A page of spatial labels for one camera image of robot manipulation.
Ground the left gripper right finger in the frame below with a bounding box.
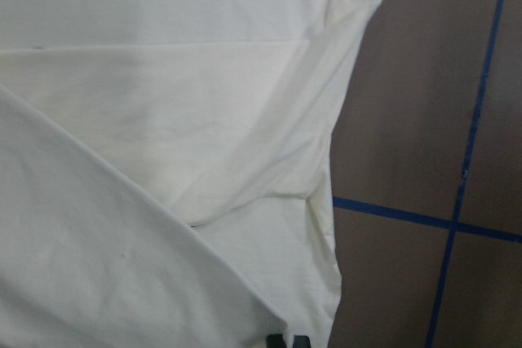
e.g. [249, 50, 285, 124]
[292, 335, 311, 348]

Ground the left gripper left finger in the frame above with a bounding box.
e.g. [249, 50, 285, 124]
[267, 334, 285, 348]

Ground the cream long-sleeve cat shirt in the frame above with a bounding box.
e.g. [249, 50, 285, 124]
[1, 0, 382, 347]

